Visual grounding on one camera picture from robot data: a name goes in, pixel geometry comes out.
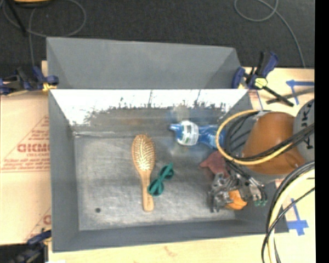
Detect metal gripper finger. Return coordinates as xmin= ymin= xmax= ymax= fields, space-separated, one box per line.
xmin=208 ymin=191 xmax=234 ymax=214
xmin=211 ymin=173 xmax=232 ymax=192

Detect orange rounded toy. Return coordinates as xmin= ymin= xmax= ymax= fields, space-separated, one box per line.
xmin=224 ymin=190 xmax=248 ymax=211

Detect red-brown cloth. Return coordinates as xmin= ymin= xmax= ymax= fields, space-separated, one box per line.
xmin=199 ymin=150 xmax=230 ymax=176

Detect blue spray bottle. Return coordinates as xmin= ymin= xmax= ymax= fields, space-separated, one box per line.
xmin=168 ymin=119 xmax=226 ymax=150

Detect green sunglasses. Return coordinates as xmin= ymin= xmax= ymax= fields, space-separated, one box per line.
xmin=147 ymin=162 xmax=175 ymax=198

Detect wooden hairbrush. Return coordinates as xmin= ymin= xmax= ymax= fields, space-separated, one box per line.
xmin=131 ymin=134 xmax=156 ymax=213

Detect grey metal bin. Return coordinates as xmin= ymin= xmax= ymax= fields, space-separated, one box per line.
xmin=46 ymin=37 xmax=289 ymax=251

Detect cardboard board with red print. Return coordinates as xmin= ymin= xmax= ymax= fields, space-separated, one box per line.
xmin=0 ymin=60 xmax=53 ymax=247

